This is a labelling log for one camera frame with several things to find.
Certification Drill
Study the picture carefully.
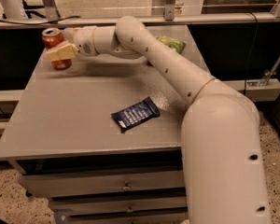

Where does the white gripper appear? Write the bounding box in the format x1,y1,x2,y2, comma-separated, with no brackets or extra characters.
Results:
47,26,98,62

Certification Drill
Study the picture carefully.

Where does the red coke can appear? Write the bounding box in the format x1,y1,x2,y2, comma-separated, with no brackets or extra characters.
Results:
42,28,72,70

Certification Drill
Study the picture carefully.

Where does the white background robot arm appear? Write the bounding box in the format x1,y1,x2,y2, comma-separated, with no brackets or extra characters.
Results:
0,0,27,19

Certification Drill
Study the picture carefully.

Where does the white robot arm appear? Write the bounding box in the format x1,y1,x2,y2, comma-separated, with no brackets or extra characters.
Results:
47,16,272,224

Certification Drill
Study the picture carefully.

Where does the grey drawer cabinet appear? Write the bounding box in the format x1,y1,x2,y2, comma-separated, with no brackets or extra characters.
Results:
0,25,209,224

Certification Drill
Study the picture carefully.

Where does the blue snack bar wrapper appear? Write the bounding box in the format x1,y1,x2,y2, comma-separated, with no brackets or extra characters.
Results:
111,97,161,133

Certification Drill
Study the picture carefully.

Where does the green chip bag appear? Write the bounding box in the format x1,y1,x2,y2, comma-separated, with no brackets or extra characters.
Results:
156,35,186,53

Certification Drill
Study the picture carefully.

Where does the top grey drawer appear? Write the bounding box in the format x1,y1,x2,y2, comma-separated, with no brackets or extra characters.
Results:
19,171,185,198

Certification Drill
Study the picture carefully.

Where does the grey drawer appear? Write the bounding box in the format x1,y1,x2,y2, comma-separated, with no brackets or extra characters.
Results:
49,194,187,216
56,208,188,224
19,171,185,198

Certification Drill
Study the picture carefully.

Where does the middle grey drawer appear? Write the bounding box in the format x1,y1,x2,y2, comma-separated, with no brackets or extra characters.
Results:
49,194,187,216

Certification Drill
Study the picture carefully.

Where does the bottom grey drawer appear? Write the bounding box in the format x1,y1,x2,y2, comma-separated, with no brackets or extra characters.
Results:
56,208,188,224

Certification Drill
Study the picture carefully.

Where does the black cable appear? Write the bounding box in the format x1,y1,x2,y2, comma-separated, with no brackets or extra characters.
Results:
0,15,82,26

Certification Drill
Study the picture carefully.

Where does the grey metal rail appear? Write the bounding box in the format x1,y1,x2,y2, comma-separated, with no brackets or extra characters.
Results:
0,12,280,30

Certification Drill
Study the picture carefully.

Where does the metal bracket post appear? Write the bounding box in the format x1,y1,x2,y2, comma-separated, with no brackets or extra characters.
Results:
164,0,175,21

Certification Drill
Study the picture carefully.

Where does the lower grey rail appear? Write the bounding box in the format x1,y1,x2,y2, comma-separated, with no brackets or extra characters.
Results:
225,78,280,102

